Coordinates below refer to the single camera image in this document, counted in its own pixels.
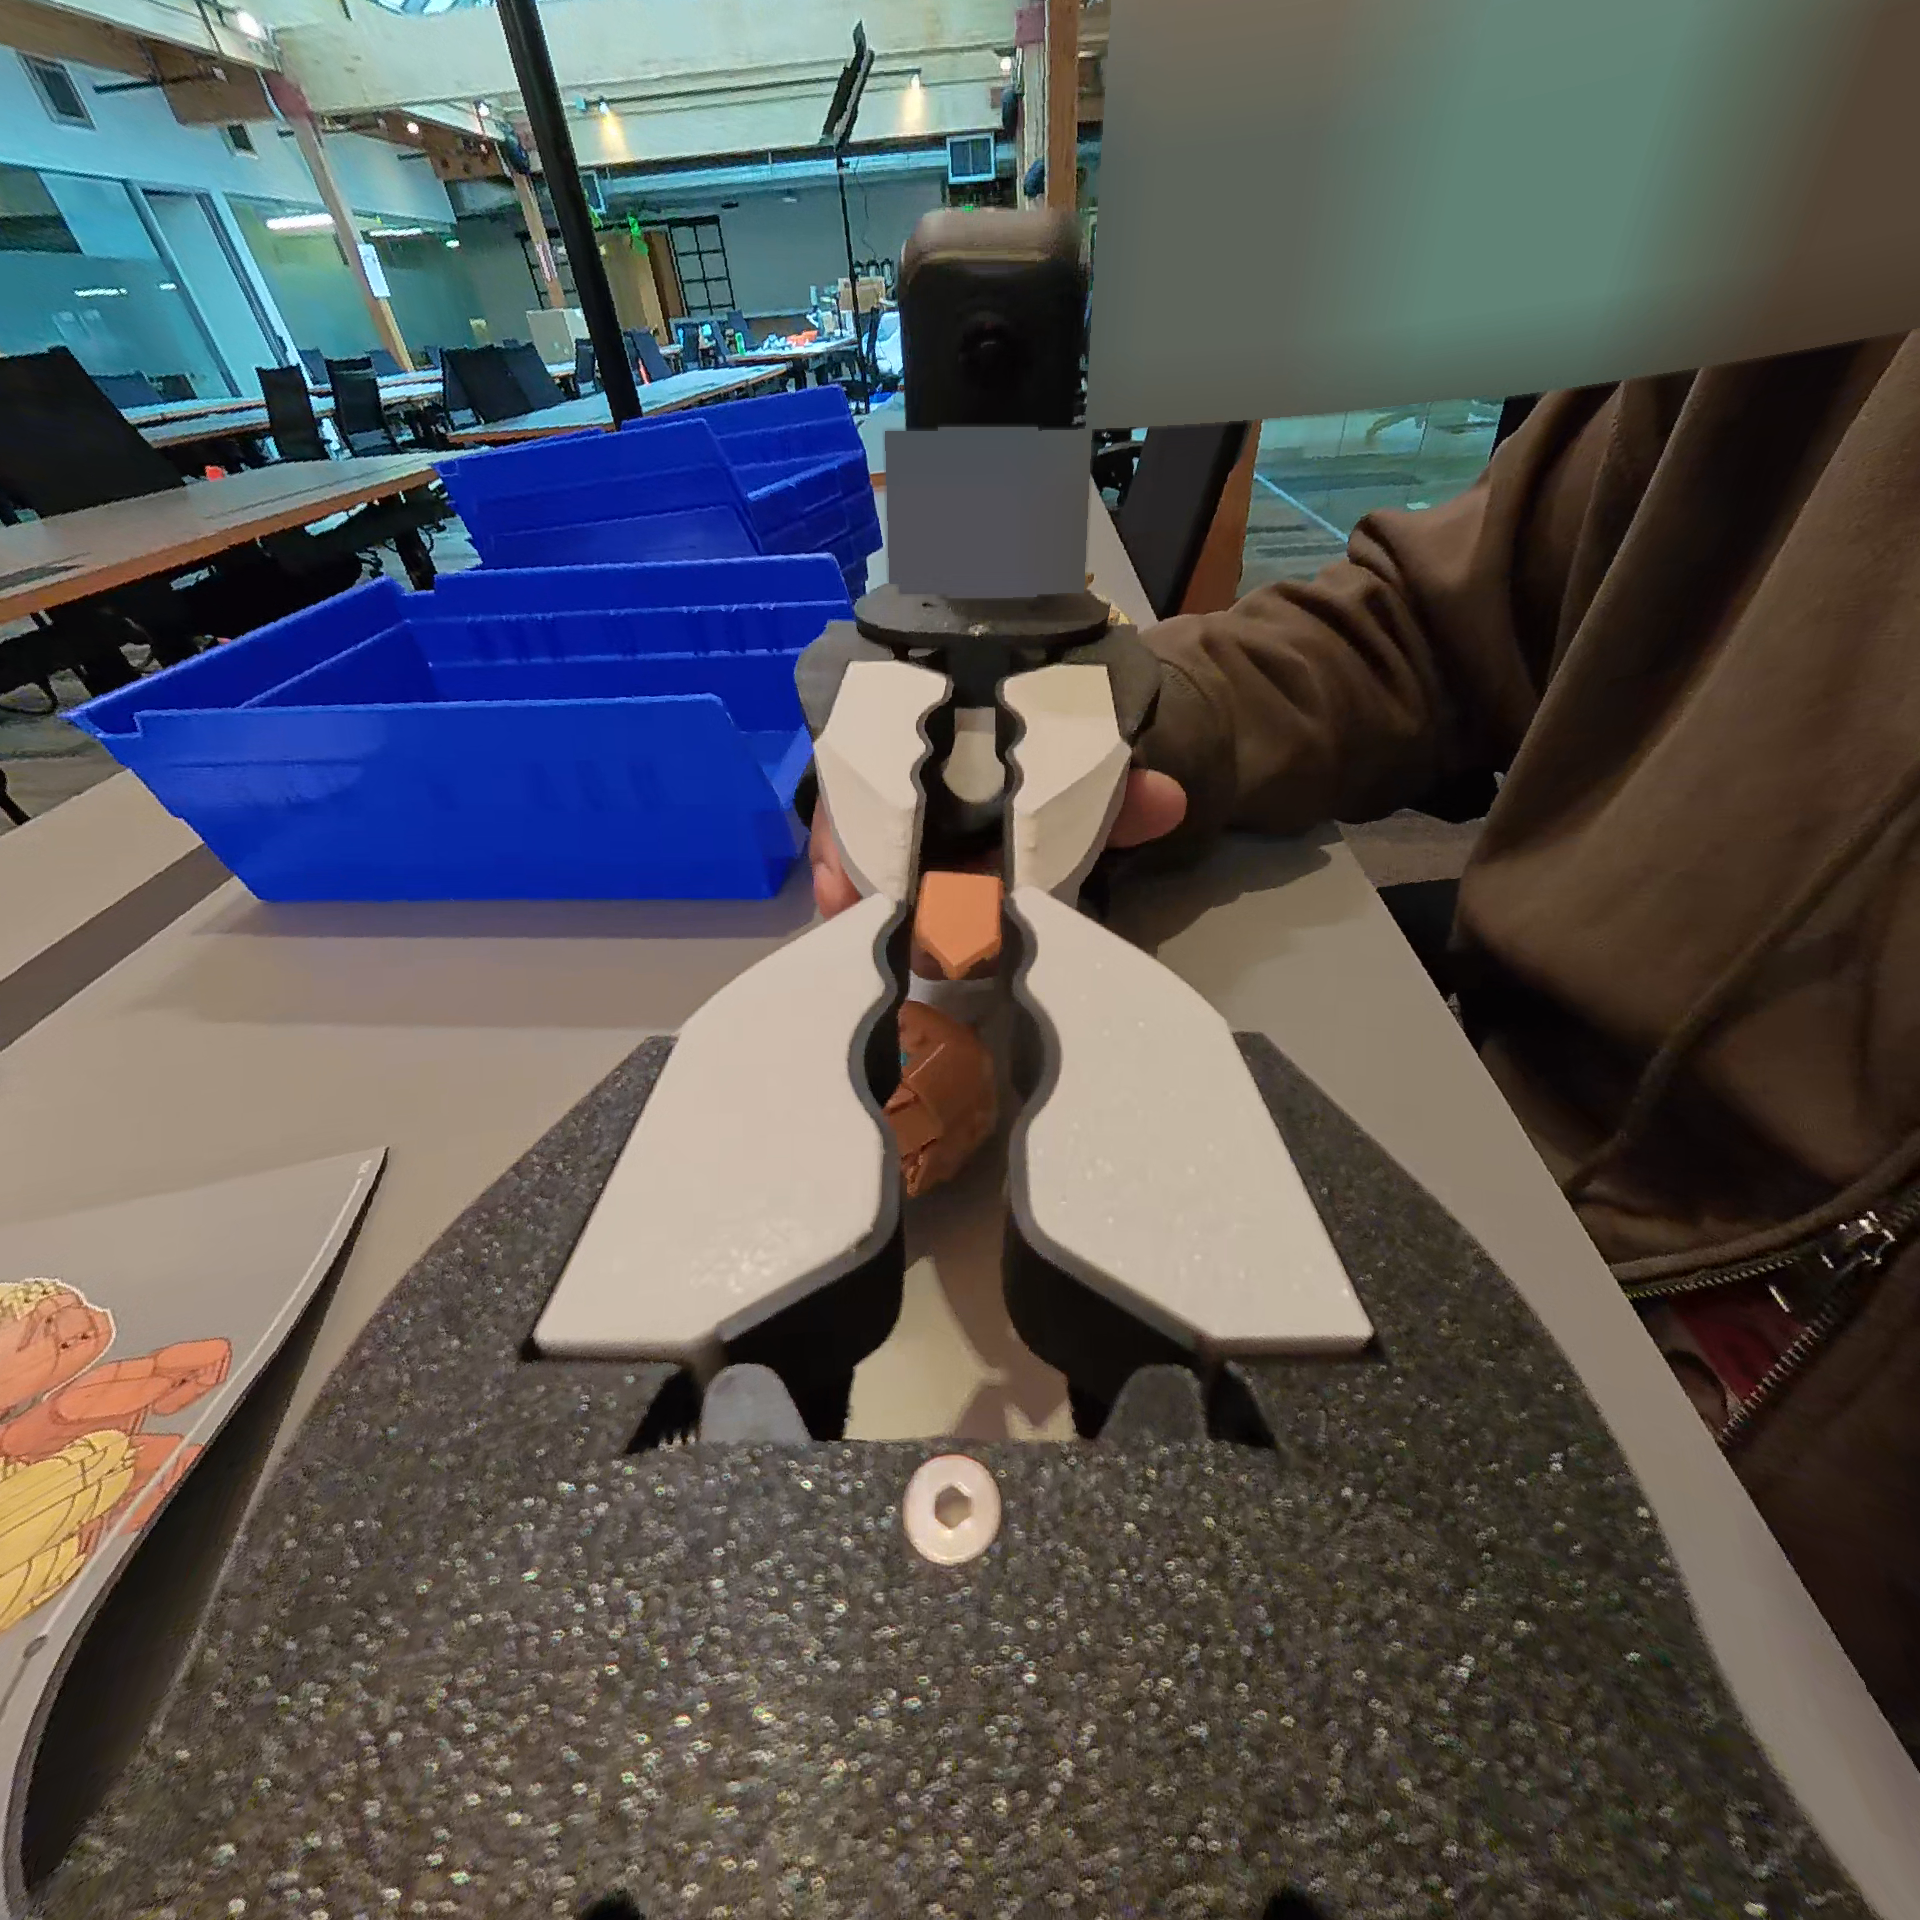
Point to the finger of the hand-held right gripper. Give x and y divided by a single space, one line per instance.
871 764
1065 778

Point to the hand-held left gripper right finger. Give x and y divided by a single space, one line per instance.
1200 1169

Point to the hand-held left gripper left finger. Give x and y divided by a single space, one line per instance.
721 1169

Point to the orange brick claw model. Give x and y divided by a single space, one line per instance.
938 1096

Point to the blue plastic bin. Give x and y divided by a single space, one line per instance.
676 478
449 810

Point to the grey instruction booklet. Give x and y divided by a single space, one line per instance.
149 1244

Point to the grey desk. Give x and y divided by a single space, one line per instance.
301 1021

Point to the person's right hand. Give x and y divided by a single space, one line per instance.
1149 810

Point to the black chair back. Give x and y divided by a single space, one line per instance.
1177 509

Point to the black hanging panel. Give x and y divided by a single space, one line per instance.
849 91

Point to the row of black office chairs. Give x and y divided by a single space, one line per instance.
376 397

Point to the long grey office table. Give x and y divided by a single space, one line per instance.
179 517

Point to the black office chair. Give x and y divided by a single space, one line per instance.
76 419

